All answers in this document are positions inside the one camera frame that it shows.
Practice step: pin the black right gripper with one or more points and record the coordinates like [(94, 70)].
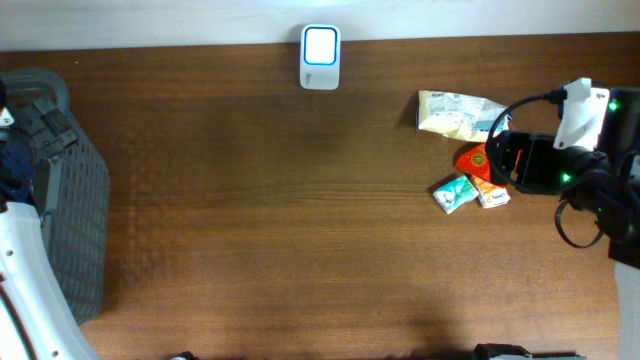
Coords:
[(529, 147)]

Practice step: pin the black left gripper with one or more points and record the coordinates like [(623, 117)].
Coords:
[(50, 142)]

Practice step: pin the orange white small packet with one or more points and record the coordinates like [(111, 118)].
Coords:
[(490, 195)]

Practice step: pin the red snack packet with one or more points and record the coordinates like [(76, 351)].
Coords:
[(475, 162)]

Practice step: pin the teal tissue pack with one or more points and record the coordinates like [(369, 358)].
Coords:
[(454, 193)]

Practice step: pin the yellow wet wipes pack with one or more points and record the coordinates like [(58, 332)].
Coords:
[(456, 116)]

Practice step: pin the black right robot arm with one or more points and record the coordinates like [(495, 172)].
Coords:
[(615, 204)]

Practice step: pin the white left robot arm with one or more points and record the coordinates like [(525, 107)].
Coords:
[(36, 321)]

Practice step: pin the white barcode scanner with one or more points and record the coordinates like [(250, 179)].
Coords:
[(320, 56)]

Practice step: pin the grey plastic mesh basket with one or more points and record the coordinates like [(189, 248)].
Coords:
[(70, 191)]

